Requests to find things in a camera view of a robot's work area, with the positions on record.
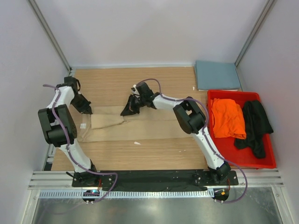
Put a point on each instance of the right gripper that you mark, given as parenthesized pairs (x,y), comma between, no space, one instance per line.
(130,109)

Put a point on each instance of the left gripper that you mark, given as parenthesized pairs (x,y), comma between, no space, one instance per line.
(86,108)

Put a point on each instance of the beige t shirt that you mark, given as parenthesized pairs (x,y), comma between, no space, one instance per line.
(106,124)

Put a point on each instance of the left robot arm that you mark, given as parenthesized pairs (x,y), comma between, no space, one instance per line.
(59,128)

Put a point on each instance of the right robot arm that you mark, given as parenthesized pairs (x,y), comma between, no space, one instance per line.
(191,119)

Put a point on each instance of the folded blue t shirt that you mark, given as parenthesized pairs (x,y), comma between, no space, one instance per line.
(216,76)

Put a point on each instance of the orange t shirt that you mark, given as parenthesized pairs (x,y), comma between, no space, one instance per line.
(227,119)

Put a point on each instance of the red plastic bin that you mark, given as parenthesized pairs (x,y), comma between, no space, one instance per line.
(242,157)

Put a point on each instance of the black t shirt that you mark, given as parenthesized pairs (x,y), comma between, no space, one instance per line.
(256,126)

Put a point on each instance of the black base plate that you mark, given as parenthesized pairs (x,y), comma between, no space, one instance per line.
(149,179)

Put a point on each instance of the aluminium front rail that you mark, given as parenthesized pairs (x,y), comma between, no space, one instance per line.
(60,180)

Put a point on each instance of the left aluminium frame post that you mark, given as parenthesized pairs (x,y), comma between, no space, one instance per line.
(40,17)

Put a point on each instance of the aluminium frame post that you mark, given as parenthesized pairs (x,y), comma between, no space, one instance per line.
(40,17)
(256,28)

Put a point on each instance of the slotted cable duct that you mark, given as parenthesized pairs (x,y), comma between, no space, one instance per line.
(92,194)

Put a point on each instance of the right aluminium frame post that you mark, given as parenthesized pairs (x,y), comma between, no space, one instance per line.
(256,28)

